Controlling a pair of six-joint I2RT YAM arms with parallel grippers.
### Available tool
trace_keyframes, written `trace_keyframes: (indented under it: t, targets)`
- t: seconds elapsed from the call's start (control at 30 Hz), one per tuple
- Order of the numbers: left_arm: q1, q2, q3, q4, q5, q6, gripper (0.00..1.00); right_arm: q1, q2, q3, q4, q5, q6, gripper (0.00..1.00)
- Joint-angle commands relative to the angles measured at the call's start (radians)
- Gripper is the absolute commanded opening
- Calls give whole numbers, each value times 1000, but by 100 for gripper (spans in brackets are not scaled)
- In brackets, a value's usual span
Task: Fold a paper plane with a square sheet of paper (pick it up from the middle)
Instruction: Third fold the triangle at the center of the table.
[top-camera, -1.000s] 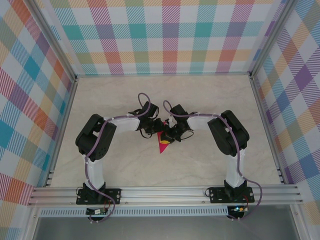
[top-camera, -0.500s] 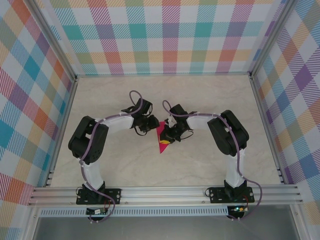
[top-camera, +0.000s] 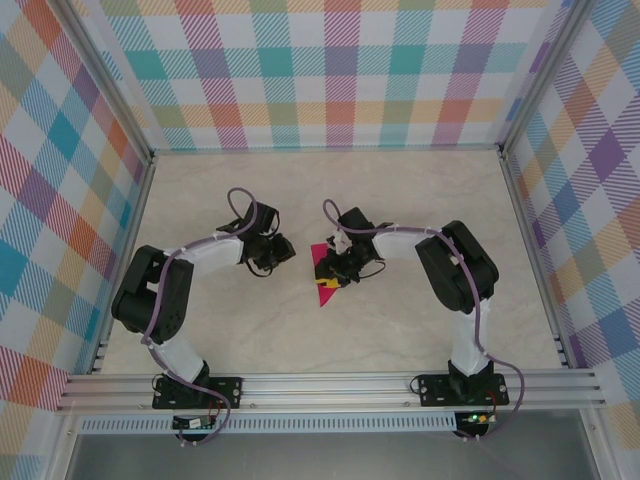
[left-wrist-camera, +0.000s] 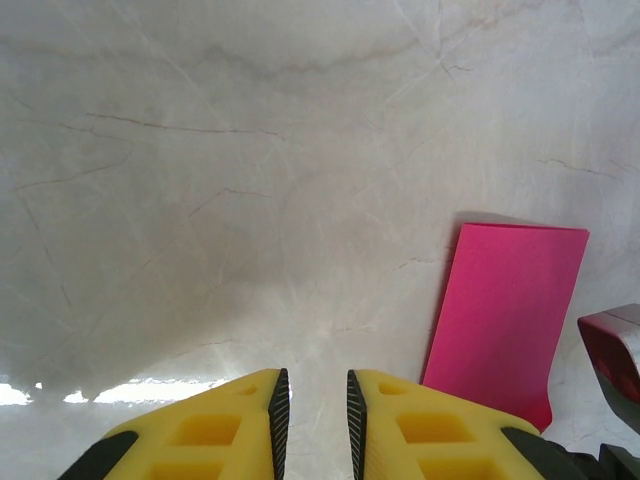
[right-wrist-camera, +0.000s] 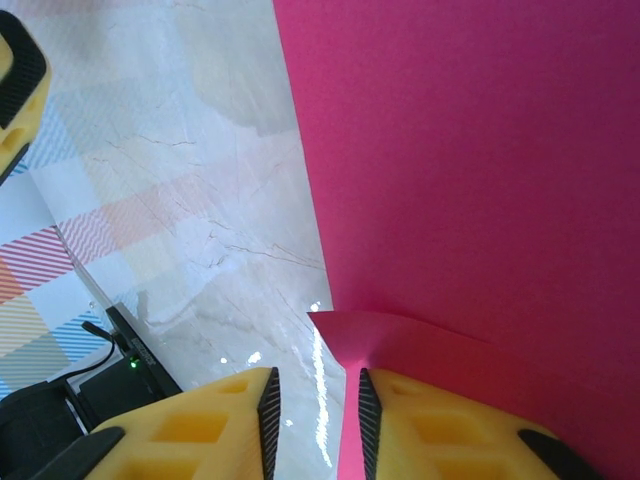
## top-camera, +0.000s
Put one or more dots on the aluminium frame leg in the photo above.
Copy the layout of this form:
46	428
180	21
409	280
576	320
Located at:
600	445
62	445

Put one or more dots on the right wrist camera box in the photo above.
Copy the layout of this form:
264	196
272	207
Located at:
355	220

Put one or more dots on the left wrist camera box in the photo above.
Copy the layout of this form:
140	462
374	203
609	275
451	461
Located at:
262	217

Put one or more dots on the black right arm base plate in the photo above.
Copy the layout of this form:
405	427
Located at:
432	392

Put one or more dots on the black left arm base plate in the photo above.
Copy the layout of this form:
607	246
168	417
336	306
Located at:
230	392

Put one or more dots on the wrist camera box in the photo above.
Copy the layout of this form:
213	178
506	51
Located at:
262	217
355	220

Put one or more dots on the aluminium frame post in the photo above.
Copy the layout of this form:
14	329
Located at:
545	80
107	85

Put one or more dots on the aluminium table edge rail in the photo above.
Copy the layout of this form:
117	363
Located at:
535	250
127	250

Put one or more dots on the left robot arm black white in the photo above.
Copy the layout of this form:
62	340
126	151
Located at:
165	300

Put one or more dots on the aluminium mounting rail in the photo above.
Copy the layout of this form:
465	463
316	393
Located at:
325	392

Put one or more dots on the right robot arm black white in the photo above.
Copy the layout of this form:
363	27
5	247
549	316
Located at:
455	270

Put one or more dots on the pink paper sheet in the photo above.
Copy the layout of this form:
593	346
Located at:
324	297

